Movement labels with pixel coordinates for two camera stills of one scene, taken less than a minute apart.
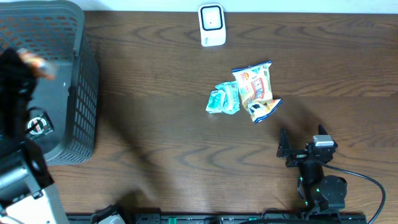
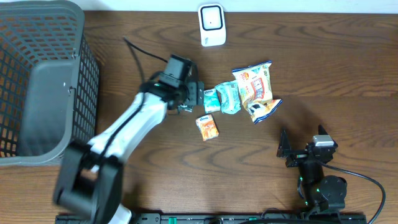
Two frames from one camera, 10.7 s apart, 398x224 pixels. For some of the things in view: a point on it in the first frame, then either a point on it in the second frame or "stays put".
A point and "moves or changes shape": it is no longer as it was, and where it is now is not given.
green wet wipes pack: x=231 y=103 stays put
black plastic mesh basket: x=55 y=30 stays put
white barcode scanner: x=212 y=24 stays put
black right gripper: x=284 y=150 stays put
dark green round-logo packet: x=39 y=126 to x=188 y=108
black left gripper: x=15 y=79 to x=196 y=93
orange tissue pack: x=39 y=65 to x=207 y=127
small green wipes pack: x=214 y=102 moves or changes shape
